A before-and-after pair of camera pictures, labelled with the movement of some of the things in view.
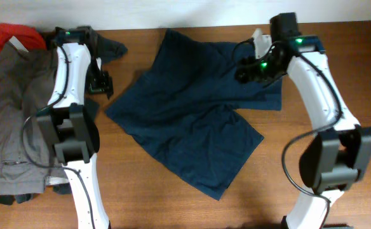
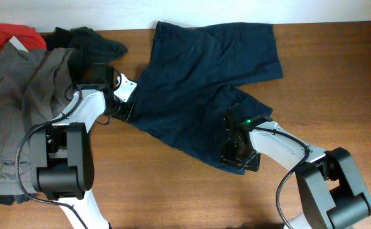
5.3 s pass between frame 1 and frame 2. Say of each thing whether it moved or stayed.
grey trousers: stayed
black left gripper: moved
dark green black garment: stayed
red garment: stayed
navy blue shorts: moved
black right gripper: moved
